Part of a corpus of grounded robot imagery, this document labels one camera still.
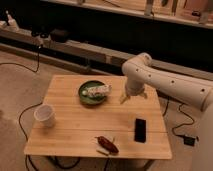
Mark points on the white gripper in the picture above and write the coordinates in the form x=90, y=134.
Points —
x=132, y=88

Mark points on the green ceramic bowl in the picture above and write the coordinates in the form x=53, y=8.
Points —
x=84, y=99

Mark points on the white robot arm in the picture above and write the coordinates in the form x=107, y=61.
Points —
x=189, y=90

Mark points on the white crumpled item in bowl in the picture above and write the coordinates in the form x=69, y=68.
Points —
x=97, y=91

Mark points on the black rectangular phone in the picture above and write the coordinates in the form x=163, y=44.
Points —
x=140, y=130

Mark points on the wooden table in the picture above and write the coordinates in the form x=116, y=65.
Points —
x=78, y=126

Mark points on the red chili pepper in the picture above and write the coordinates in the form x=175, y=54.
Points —
x=106, y=145

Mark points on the small white stick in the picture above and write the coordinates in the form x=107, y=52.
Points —
x=103, y=152

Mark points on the black power adapter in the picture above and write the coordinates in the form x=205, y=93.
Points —
x=189, y=140

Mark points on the white cup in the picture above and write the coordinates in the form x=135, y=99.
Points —
x=45, y=115

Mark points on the dark box on ledge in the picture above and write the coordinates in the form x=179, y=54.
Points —
x=59, y=35

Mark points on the white spray bottle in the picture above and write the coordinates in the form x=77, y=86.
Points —
x=12, y=22

